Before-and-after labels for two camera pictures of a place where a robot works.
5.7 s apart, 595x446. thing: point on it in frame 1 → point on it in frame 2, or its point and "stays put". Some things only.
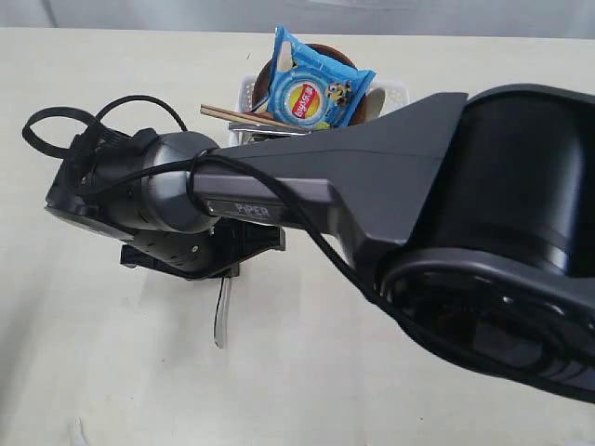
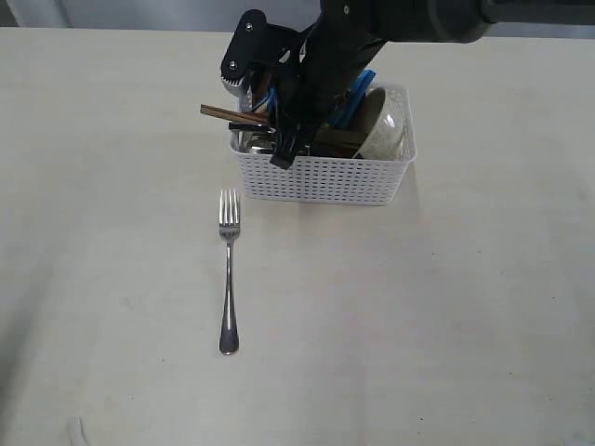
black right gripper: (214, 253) → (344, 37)
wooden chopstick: (253, 119) stays put
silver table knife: (268, 128) stays put
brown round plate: (263, 80) → (352, 127)
